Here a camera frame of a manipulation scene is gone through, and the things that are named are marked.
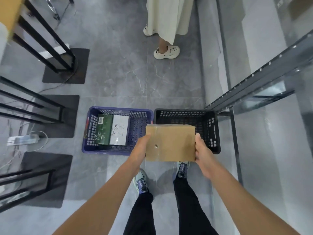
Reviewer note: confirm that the person's left hand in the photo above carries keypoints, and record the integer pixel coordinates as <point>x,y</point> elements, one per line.
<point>138,156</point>

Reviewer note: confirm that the brown cardboard box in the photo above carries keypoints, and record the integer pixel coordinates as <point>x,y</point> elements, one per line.
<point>171,141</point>

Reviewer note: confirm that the black plastic crate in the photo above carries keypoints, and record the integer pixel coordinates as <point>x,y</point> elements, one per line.
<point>207,119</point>

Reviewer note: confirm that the person's leg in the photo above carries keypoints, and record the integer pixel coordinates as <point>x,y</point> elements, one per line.
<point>140,217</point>
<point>193,210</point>

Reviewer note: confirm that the person's right hand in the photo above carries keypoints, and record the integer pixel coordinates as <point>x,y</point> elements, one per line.
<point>205,161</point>

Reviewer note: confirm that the person's left leg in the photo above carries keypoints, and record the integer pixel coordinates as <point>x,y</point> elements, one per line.
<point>140,217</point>

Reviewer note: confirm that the person's left forearm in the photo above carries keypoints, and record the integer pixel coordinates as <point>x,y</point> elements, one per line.
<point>102,205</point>

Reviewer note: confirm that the person's right forearm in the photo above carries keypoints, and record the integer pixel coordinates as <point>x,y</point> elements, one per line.
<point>244,205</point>

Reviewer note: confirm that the blue plastic crate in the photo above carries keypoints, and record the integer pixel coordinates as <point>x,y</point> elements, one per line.
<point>139,119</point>

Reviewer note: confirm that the person's right leg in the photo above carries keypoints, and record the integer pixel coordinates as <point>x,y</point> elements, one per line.
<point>193,210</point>

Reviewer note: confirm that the grey metal shelf rack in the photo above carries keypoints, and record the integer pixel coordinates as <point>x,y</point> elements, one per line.
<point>269,70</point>

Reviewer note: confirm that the person's right shoe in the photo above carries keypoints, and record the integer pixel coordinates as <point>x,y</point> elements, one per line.
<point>183,171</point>

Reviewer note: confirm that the green cardboard box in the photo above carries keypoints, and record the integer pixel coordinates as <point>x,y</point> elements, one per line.
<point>105,134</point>

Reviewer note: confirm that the white power strip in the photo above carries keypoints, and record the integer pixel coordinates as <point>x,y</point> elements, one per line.
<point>22,140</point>

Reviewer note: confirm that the chrome chair base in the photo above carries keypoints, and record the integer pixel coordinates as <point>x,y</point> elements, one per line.
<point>56,14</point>

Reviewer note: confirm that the white cardboard box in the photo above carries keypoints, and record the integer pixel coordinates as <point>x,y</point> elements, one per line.
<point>122,138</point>

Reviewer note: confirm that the wooden table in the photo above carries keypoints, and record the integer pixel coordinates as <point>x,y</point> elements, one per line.
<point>9,12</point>

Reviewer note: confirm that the white paper sheet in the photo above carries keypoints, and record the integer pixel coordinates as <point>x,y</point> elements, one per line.
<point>60,50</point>

